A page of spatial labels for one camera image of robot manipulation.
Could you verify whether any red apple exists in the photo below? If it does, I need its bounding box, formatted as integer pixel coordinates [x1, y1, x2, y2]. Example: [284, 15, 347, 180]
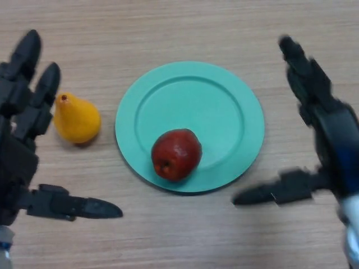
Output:
[150, 128, 202, 182]

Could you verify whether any yellow pear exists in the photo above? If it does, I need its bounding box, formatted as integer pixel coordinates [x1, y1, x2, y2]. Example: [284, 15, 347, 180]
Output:
[53, 92, 102, 145]

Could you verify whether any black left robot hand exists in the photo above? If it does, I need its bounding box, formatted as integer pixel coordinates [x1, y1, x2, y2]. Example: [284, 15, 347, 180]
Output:
[0, 29, 123, 228]

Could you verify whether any green round plate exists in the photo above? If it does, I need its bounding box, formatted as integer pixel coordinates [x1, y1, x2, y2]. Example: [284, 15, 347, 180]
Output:
[114, 61, 266, 194]

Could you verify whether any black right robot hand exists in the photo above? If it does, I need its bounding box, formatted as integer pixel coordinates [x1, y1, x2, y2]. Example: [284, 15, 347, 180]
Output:
[232, 35, 359, 207]

